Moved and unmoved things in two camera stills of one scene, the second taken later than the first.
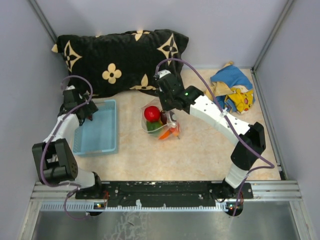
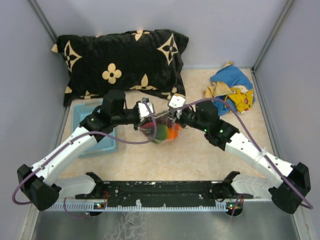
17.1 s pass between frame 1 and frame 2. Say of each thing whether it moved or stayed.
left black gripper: moved
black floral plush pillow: stayed
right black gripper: moved
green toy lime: moved
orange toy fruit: moved
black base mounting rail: stayed
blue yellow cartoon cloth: stayed
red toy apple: moved
